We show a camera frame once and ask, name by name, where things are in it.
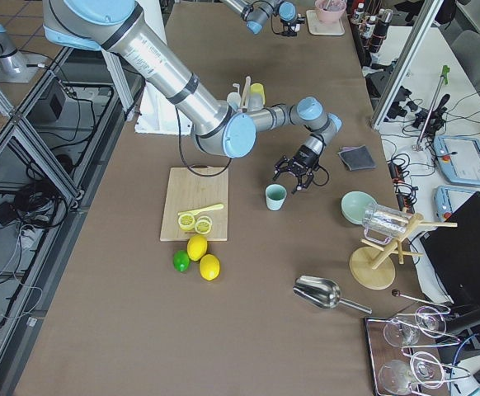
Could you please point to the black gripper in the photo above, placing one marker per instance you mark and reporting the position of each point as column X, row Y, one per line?
column 304, row 158
column 288, row 21

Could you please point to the mint green cup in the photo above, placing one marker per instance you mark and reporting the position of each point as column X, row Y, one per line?
column 275, row 196

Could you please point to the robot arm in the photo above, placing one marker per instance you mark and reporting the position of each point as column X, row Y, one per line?
column 257, row 13
column 119, row 27

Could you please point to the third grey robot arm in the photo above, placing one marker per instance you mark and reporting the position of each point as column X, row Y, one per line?
column 13, row 63

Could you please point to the yellow cup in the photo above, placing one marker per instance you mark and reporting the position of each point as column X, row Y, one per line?
column 257, row 89

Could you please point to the grey cup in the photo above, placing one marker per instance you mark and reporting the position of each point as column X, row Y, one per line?
column 255, row 102

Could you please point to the light blue cup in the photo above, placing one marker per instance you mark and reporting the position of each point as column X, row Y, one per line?
column 234, row 100

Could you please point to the cream tray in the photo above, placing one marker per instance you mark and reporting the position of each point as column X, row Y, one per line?
column 316, row 27

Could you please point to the pink bowl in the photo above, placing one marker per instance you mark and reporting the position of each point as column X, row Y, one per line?
column 329, row 11

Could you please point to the grey cloth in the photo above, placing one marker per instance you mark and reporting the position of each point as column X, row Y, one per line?
column 356, row 158

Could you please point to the green bowl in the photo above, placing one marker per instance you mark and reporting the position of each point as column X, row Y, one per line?
column 353, row 205

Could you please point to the yellow plastic knife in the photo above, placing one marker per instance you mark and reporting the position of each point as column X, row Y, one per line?
column 208, row 208

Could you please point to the clear glass pitcher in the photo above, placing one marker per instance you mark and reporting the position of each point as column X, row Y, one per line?
column 382, row 223

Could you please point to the lower left lemon slice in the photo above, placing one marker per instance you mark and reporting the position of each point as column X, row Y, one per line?
column 203, row 225

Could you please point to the wooden cutting board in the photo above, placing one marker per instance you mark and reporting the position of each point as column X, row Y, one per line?
column 187, row 191

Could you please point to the yellow lemon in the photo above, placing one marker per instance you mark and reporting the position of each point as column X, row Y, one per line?
column 209, row 267
column 197, row 247

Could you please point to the metal scoop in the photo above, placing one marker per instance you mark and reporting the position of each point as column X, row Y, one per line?
column 324, row 293

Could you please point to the wooden mug tree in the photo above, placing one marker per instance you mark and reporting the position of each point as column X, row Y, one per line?
column 372, row 265

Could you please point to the green lime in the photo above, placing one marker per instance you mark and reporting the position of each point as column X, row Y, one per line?
column 181, row 261

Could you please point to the teach pendant tablet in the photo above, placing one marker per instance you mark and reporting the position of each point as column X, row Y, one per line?
column 449, row 198
column 458, row 159

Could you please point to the black monitor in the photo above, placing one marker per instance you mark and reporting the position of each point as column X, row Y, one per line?
column 454, row 253

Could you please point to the wine glass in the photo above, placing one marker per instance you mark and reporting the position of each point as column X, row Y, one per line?
column 422, row 372
column 406, row 329

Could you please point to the black glass rack tray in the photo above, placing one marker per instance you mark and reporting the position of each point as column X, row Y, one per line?
column 461, row 377

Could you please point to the white wire cup holder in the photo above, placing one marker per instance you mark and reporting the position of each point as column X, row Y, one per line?
column 244, row 91

